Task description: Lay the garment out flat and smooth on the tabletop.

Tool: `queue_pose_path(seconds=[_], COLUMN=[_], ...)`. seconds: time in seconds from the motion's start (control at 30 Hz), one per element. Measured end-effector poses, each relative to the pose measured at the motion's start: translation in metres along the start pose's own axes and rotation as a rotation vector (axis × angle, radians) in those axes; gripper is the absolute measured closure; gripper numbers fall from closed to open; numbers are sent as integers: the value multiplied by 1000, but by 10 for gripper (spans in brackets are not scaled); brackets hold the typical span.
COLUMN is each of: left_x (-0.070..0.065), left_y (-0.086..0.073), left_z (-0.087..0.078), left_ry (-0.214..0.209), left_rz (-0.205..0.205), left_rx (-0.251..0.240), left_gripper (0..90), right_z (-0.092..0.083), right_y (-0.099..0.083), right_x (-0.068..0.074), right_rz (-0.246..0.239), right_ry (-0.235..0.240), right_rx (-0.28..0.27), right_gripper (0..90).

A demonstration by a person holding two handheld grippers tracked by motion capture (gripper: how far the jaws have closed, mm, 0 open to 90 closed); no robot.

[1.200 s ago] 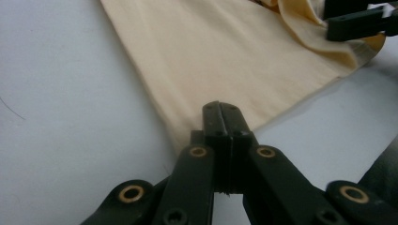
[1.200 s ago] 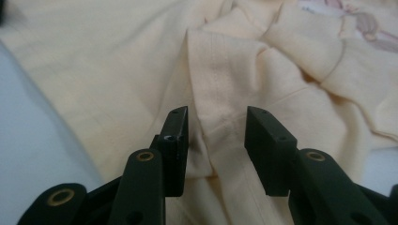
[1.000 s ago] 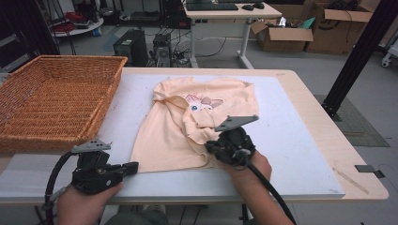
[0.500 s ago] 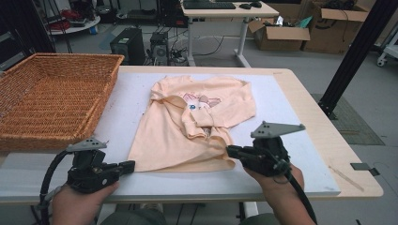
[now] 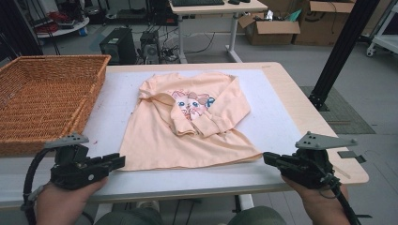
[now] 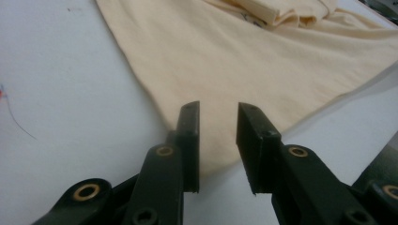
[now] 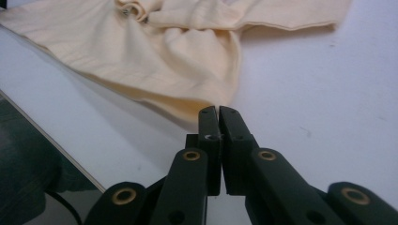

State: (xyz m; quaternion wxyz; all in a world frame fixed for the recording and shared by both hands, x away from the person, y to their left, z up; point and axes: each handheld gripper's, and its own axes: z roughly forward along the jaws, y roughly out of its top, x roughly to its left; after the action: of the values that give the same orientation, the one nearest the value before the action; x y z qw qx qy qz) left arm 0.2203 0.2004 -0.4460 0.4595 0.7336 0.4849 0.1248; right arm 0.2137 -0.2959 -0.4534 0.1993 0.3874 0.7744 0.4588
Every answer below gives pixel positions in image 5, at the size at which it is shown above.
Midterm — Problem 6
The wooden desk with white legs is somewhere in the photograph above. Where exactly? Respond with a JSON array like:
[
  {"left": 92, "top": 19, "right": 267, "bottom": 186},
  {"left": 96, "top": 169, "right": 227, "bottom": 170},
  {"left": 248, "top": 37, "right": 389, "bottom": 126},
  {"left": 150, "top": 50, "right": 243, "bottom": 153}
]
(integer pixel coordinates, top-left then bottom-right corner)
[{"left": 168, "top": 0, "right": 269, "bottom": 64}]

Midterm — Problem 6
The person's right hand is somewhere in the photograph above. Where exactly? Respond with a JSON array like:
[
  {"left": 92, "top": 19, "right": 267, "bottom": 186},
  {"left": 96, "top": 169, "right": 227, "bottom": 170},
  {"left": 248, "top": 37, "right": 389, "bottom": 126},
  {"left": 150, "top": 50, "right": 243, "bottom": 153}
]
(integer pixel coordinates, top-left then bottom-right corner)
[{"left": 281, "top": 175, "right": 349, "bottom": 209}]

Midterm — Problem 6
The black metal post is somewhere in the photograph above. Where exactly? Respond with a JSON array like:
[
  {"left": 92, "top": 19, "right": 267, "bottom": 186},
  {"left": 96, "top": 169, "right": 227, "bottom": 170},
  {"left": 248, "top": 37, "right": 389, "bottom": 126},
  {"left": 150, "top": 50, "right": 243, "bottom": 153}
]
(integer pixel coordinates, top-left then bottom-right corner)
[{"left": 308, "top": 0, "right": 381, "bottom": 111}]

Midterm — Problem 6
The person's right leg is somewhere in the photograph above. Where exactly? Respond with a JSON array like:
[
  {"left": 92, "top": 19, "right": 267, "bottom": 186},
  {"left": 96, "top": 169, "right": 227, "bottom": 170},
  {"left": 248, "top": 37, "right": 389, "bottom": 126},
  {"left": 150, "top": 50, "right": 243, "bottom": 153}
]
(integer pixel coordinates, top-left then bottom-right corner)
[{"left": 226, "top": 205, "right": 287, "bottom": 225}]

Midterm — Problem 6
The red cable coil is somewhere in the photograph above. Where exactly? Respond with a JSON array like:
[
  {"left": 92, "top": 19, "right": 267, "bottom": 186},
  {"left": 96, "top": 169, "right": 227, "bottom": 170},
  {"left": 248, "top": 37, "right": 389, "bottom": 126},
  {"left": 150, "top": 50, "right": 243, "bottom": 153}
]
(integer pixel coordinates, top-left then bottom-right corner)
[
  {"left": 34, "top": 22, "right": 60, "bottom": 34},
  {"left": 46, "top": 11, "right": 69, "bottom": 23}
]

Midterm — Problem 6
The person's left leg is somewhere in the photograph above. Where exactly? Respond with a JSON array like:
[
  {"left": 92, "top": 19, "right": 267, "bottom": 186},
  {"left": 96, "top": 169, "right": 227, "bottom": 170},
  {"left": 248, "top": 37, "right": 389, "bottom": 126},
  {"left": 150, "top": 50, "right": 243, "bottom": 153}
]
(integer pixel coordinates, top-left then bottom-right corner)
[{"left": 93, "top": 207, "right": 165, "bottom": 225}]

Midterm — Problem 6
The black computer tower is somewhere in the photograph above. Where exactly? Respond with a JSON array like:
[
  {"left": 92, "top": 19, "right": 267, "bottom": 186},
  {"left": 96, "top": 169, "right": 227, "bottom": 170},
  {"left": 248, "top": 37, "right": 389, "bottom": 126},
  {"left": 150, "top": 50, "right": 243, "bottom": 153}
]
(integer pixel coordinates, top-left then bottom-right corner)
[{"left": 99, "top": 27, "right": 138, "bottom": 66}]

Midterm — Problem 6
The brown wicker basket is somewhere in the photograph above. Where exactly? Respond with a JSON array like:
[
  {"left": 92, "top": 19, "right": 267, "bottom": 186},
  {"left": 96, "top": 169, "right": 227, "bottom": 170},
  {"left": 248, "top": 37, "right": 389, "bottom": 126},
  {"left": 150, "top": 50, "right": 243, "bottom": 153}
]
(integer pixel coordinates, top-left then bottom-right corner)
[{"left": 0, "top": 54, "right": 112, "bottom": 158}]

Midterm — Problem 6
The white rack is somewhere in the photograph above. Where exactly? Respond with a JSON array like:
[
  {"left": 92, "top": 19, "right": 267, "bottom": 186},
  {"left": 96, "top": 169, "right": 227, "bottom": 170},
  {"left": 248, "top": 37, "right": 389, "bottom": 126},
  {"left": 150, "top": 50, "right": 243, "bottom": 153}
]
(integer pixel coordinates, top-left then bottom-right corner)
[{"left": 365, "top": 0, "right": 398, "bottom": 58}]

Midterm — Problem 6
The large cardboard box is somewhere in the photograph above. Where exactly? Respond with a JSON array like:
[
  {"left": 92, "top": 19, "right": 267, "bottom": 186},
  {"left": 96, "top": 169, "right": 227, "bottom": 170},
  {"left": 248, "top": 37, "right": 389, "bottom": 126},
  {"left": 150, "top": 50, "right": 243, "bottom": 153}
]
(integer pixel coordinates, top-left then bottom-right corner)
[{"left": 294, "top": 0, "right": 357, "bottom": 47}]

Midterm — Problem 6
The right hand-held gripper cable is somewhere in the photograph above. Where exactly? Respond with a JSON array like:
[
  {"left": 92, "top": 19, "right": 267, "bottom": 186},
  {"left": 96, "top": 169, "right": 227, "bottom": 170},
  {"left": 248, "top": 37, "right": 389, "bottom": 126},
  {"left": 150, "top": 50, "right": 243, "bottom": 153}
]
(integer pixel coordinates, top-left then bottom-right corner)
[{"left": 322, "top": 174, "right": 362, "bottom": 225}]

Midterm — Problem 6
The person's leg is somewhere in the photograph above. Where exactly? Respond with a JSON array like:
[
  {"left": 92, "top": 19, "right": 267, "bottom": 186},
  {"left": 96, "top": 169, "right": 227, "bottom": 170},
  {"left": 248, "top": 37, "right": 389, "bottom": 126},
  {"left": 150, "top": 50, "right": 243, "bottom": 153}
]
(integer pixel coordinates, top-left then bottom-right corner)
[
  {"left": 93, "top": 207, "right": 165, "bottom": 225},
  {"left": 226, "top": 205, "right": 287, "bottom": 225}
]

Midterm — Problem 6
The power strip with plugs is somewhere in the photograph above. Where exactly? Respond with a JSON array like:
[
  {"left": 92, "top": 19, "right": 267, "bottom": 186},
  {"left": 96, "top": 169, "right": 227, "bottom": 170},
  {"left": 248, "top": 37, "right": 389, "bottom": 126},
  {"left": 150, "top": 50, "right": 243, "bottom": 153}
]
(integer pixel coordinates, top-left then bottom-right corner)
[{"left": 161, "top": 46, "right": 180, "bottom": 62}]

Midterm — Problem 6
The teal plastic packet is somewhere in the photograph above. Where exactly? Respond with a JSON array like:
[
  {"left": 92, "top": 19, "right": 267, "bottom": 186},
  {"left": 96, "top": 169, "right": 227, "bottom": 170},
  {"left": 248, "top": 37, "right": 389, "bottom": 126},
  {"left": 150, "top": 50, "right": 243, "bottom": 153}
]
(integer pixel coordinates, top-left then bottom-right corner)
[{"left": 285, "top": 8, "right": 303, "bottom": 23}]

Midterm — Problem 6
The black keyboard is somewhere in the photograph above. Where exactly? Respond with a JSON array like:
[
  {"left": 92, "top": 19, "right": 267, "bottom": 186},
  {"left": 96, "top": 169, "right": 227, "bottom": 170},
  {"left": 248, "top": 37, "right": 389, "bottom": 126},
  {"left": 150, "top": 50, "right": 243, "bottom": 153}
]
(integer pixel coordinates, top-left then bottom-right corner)
[{"left": 171, "top": 0, "right": 225, "bottom": 8}]

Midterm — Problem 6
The person's left hand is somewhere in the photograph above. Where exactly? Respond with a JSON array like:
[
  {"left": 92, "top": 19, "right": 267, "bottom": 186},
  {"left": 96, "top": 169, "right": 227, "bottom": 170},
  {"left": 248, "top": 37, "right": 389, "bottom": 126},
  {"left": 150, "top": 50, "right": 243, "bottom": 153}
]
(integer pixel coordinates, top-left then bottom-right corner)
[{"left": 36, "top": 176, "right": 109, "bottom": 219}]

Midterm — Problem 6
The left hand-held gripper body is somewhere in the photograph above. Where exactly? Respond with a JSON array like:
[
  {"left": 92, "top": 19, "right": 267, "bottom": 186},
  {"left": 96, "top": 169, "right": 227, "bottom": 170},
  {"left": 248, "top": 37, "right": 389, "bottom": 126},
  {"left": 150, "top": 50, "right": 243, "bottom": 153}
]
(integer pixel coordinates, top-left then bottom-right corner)
[{"left": 43, "top": 132, "right": 109, "bottom": 191}]

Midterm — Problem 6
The round white table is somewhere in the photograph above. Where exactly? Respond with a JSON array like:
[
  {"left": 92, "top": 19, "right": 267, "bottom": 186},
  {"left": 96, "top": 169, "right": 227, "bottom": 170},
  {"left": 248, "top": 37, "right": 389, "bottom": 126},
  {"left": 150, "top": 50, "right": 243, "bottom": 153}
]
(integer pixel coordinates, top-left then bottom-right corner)
[{"left": 36, "top": 17, "right": 90, "bottom": 39}]

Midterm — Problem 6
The peach cartoon cat shirt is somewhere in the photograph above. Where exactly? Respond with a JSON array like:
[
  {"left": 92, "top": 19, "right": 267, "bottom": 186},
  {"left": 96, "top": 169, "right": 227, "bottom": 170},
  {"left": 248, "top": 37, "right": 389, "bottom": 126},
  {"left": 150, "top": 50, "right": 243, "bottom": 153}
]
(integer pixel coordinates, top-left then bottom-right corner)
[{"left": 119, "top": 72, "right": 263, "bottom": 173}]

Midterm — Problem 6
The black box with red stripe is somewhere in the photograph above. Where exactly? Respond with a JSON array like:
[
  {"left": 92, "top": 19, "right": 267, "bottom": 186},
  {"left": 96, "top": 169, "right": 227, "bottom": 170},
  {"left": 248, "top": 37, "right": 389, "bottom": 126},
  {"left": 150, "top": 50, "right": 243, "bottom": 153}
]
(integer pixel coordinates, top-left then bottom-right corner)
[{"left": 146, "top": 0, "right": 179, "bottom": 26}]

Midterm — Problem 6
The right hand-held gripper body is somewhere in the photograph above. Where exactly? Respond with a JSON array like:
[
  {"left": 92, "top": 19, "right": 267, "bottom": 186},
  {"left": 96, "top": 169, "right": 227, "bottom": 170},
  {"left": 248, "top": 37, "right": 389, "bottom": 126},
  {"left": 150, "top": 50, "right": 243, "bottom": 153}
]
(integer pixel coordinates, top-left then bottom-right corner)
[{"left": 281, "top": 130, "right": 359, "bottom": 190}]

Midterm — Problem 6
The grey computer tower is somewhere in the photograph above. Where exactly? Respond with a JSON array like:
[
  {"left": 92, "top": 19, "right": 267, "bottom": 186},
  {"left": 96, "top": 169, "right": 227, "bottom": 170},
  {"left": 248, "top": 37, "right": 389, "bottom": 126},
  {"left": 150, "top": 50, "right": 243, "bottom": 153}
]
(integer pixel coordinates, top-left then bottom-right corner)
[{"left": 139, "top": 30, "right": 161, "bottom": 65}]

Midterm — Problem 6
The open cardboard box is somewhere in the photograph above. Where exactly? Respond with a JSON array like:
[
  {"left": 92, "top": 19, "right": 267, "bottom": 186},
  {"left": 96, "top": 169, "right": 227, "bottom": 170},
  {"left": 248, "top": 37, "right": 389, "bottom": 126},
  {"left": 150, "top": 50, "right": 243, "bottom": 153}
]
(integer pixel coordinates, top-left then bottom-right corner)
[{"left": 237, "top": 12, "right": 301, "bottom": 46}]

